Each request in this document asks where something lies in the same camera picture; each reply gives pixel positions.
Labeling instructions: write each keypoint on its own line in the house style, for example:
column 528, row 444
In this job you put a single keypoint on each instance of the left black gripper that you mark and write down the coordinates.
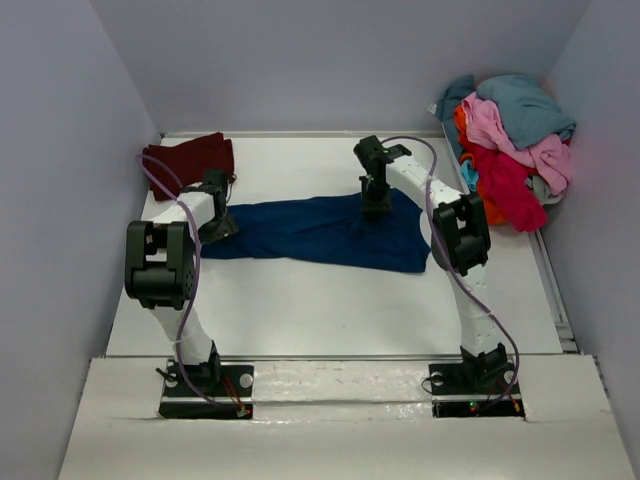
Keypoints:
column 225, row 229

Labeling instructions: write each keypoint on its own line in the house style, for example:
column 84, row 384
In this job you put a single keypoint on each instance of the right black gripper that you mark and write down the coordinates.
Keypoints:
column 369, row 205

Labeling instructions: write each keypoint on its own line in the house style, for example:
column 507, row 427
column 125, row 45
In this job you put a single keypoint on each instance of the navy blue t shirt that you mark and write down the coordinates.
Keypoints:
column 328, row 230

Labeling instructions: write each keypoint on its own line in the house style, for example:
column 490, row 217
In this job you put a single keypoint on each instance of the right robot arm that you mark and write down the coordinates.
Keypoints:
column 460, row 243

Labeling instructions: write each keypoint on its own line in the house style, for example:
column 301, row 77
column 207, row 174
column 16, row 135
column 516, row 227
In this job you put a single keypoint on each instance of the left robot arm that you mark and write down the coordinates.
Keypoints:
column 162, row 273

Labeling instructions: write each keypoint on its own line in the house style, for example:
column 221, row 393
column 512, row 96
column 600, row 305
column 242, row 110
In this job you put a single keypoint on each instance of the folded dark red shirt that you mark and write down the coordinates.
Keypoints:
column 189, row 160

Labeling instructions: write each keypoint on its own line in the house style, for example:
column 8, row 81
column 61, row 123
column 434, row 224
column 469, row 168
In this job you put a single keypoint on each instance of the light blue t shirt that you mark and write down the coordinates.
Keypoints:
column 468, row 172

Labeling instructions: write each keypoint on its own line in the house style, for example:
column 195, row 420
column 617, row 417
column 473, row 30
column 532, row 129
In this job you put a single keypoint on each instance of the orange t shirt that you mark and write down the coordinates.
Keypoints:
column 494, row 215

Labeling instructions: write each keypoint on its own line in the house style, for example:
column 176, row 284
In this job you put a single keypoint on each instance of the magenta t shirt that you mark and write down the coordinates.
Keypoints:
column 504, row 182

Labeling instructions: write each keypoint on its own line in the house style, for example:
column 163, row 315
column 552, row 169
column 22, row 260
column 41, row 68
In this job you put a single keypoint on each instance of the grey blue t shirt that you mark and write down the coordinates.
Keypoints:
column 528, row 113

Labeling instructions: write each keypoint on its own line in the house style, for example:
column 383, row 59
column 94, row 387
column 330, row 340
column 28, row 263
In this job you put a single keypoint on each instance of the light pink t shirt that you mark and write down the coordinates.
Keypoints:
column 550, row 157

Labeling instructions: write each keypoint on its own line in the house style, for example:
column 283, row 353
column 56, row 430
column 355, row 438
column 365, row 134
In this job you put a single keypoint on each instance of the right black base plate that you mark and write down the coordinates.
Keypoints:
column 452, row 396

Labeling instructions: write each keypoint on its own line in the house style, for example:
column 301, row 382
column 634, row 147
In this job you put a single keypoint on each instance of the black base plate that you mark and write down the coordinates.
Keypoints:
column 231, row 398
column 452, row 396

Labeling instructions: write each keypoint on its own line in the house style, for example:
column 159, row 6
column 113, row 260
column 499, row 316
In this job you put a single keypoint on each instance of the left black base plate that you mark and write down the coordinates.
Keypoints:
column 231, row 398

